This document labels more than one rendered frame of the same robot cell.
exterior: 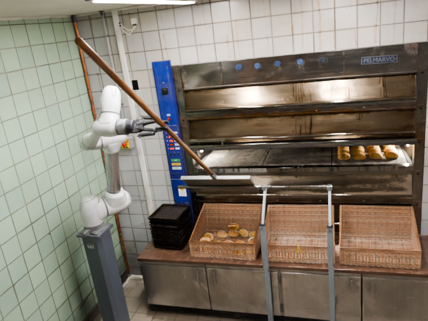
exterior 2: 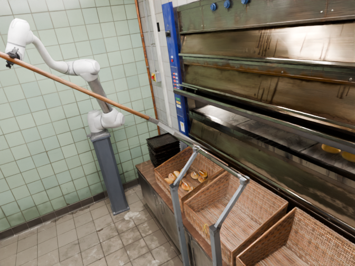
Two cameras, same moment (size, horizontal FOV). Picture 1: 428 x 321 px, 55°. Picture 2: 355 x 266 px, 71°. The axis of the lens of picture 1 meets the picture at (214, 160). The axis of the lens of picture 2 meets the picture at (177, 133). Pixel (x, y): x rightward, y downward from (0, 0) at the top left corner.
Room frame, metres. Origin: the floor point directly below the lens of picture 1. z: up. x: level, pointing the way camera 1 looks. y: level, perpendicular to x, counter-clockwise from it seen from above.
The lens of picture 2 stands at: (1.78, -1.40, 1.96)
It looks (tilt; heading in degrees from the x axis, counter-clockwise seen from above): 23 degrees down; 47
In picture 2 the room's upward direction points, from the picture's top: 8 degrees counter-clockwise
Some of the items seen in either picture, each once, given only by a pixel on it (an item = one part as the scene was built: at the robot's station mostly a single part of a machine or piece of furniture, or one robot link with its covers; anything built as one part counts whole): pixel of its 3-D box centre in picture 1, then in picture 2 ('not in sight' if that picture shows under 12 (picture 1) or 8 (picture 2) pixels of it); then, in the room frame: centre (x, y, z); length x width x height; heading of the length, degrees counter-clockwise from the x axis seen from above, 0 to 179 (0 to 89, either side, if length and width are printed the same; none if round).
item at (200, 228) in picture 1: (227, 229); (189, 173); (3.13, -0.04, 0.72); 0.56 x 0.49 x 0.28; 71
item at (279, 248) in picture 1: (299, 232); (231, 210); (2.93, -0.61, 0.72); 0.56 x 0.49 x 0.28; 73
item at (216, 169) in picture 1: (295, 168); (259, 140); (3.22, -0.68, 1.16); 1.80 x 0.06 x 0.04; 72
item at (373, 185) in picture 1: (296, 185); (257, 159); (3.20, -0.67, 1.02); 1.79 x 0.11 x 0.19; 72
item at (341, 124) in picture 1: (292, 125); (257, 87); (3.20, -0.67, 1.54); 1.79 x 0.11 x 0.19; 72
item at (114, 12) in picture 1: (138, 142); (162, 77); (3.62, 0.66, 1.45); 0.05 x 0.02 x 2.30; 72
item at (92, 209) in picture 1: (92, 209); (96, 120); (2.88, 0.97, 1.17); 0.18 x 0.16 x 0.22; 122
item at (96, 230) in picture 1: (92, 227); (96, 132); (2.86, 0.99, 1.03); 0.22 x 0.18 x 0.06; 158
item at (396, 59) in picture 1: (290, 68); (260, 6); (3.22, -0.68, 1.99); 1.80 x 0.08 x 0.21; 72
